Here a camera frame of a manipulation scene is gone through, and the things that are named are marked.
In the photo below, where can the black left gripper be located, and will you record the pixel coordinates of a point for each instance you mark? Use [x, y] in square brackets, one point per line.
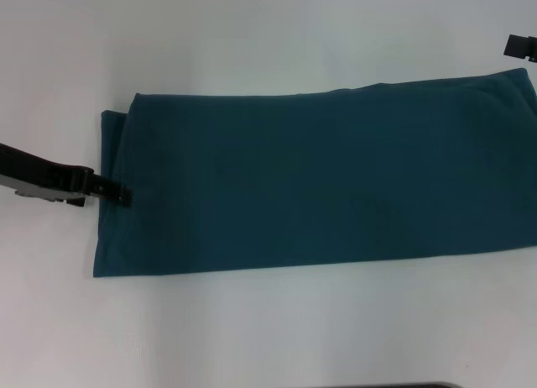
[46, 178]

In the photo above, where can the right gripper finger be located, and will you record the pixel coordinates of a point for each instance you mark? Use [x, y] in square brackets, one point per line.
[520, 45]

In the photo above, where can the teal blue printed t-shirt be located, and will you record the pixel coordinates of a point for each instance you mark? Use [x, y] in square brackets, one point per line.
[314, 174]

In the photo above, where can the dark grey flat panel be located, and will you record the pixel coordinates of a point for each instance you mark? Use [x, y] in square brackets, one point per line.
[377, 386]

